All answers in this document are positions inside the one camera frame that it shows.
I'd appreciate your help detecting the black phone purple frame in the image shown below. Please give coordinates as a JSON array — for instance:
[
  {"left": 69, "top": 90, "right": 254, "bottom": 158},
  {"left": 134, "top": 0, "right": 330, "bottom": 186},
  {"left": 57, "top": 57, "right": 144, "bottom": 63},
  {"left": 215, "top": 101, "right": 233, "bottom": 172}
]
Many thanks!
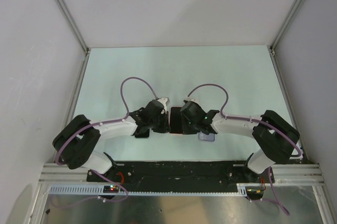
[{"left": 170, "top": 106, "right": 183, "bottom": 134}]

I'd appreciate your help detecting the black phone teal frame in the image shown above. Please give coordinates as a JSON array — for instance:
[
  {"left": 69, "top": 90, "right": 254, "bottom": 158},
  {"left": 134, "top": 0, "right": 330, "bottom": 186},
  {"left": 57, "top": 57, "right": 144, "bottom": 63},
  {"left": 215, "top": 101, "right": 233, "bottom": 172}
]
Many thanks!
[{"left": 134, "top": 130, "right": 150, "bottom": 139}]

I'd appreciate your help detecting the lilac phone case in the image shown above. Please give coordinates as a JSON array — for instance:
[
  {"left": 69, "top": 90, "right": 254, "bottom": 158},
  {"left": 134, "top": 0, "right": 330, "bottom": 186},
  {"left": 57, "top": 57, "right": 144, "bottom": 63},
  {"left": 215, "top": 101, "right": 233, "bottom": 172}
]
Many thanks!
[{"left": 198, "top": 132, "right": 215, "bottom": 142}]

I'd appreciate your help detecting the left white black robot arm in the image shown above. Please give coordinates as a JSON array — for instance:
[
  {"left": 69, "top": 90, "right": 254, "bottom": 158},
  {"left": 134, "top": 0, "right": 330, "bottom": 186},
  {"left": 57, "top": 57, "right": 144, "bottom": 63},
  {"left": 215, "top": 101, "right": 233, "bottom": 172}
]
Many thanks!
[{"left": 52, "top": 97, "right": 169, "bottom": 181}]

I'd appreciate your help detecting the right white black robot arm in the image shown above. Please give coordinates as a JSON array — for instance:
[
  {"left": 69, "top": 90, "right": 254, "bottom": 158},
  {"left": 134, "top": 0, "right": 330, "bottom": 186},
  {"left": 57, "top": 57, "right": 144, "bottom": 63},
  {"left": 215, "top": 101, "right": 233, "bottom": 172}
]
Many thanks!
[{"left": 180, "top": 101, "right": 302, "bottom": 182}]

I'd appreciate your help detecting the left small circuit board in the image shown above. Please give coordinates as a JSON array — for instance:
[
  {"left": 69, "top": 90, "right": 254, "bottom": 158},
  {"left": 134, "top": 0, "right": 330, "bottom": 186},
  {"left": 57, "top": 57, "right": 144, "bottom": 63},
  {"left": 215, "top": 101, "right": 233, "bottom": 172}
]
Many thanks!
[{"left": 103, "top": 185, "right": 120, "bottom": 193}]

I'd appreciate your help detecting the small circuit board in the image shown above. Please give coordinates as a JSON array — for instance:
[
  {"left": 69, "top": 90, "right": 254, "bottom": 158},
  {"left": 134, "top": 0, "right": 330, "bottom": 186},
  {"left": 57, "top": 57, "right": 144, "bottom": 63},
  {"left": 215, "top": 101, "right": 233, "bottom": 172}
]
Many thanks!
[
  {"left": 246, "top": 188, "right": 264, "bottom": 201},
  {"left": 103, "top": 185, "right": 120, "bottom": 193}
]

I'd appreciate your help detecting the right small circuit board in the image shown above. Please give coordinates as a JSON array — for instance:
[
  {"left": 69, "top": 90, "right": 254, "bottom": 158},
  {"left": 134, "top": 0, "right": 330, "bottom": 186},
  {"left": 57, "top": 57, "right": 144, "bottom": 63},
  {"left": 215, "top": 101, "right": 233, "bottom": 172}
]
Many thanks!
[{"left": 246, "top": 188, "right": 264, "bottom": 201}]

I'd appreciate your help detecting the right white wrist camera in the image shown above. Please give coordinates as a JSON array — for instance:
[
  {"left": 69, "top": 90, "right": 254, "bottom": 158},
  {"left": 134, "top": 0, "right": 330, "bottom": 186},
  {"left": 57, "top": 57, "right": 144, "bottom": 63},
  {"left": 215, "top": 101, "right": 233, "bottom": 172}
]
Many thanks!
[{"left": 184, "top": 97, "right": 198, "bottom": 103}]

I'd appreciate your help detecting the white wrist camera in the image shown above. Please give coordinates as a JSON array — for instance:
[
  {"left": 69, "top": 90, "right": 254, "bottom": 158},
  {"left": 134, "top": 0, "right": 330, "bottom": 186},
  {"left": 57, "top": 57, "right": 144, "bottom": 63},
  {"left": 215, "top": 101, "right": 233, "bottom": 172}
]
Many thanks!
[
  {"left": 184, "top": 97, "right": 198, "bottom": 103},
  {"left": 157, "top": 97, "right": 170, "bottom": 114}
]

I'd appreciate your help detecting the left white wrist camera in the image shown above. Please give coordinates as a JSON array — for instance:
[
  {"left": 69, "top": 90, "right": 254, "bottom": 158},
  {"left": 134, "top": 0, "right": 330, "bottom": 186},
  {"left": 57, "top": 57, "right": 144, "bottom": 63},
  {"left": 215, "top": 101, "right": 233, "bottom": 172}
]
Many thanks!
[{"left": 157, "top": 97, "right": 170, "bottom": 114}]

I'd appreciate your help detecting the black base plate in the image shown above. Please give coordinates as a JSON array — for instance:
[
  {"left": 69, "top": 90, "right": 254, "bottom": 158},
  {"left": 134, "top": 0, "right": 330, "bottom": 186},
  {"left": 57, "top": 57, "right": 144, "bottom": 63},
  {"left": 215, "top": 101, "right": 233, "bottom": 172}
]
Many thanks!
[{"left": 87, "top": 161, "right": 273, "bottom": 184}]

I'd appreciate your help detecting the grey slotted cable duct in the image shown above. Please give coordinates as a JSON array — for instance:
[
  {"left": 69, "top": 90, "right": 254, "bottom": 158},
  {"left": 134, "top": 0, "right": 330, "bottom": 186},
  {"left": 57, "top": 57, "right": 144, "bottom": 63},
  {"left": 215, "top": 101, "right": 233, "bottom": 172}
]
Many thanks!
[{"left": 49, "top": 184, "right": 246, "bottom": 197}]

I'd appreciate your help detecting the right aluminium frame post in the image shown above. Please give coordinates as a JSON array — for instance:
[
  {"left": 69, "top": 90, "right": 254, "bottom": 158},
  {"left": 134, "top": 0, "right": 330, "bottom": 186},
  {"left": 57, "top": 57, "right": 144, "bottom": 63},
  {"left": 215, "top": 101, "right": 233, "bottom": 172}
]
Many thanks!
[{"left": 269, "top": 0, "right": 305, "bottom": 56}]

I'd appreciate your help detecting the aluminium frame post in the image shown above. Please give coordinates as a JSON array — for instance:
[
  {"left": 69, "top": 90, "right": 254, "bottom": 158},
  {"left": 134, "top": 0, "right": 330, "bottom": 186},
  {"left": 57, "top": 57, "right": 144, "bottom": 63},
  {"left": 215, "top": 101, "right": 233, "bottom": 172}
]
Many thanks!
[
  {"left": 54, "top": 0, "right": 90, "bottom": 55},
  {"left": 269, "top": 0, "right": 305, "bottom": 56}
]

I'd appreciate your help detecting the left aluminium frame post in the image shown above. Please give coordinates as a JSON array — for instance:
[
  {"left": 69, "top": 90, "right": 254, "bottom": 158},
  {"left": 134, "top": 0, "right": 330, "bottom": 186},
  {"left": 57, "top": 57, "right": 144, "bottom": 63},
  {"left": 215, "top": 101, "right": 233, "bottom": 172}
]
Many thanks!
[{"left": 54, "top": 0, "right": 90, "bottom": 55}]

